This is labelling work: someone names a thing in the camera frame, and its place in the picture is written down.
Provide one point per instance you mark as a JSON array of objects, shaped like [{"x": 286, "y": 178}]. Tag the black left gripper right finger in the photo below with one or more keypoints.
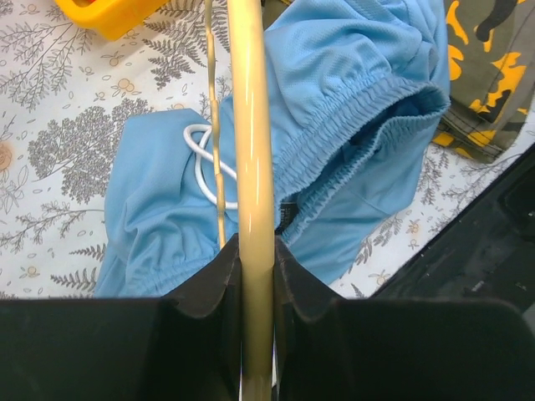
[{"x": 332, "y": 348}]

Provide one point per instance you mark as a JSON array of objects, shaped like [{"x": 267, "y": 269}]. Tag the yellow plastic tray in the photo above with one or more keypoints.
[{"x": 111, "y": 19}]

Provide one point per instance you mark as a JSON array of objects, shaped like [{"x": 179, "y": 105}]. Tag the floral table mat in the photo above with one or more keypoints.
[{"x": 65, "y": 96}]

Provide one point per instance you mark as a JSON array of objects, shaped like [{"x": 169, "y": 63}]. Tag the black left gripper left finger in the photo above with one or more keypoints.
[{"x": 185, "y": 345}]

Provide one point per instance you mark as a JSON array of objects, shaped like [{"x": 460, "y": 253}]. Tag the camouflage shorts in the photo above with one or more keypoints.
[{"x": 491, "y": 61}]

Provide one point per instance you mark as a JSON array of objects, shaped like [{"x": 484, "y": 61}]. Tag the light blue shorts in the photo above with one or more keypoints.
[{"x": 356, "y": 91}]

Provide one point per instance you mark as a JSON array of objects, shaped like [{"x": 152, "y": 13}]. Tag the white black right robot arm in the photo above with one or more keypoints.
[{"x": 487, "y": 251}]

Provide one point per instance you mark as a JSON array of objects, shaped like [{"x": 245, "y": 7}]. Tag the yellow hanger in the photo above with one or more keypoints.
[{"x": 255, "y": 195}]

